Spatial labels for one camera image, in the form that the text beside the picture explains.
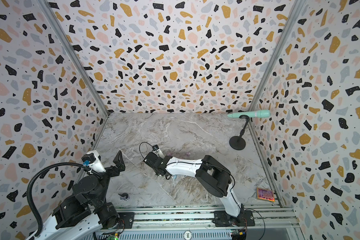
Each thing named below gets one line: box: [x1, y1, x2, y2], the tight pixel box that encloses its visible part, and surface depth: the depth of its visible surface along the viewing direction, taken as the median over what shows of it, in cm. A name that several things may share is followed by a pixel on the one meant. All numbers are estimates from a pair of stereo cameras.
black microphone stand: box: [229, 115, 250, 151], surface depth 105 cm
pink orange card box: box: [256, 187, 276, 202], surface depth 83 cm
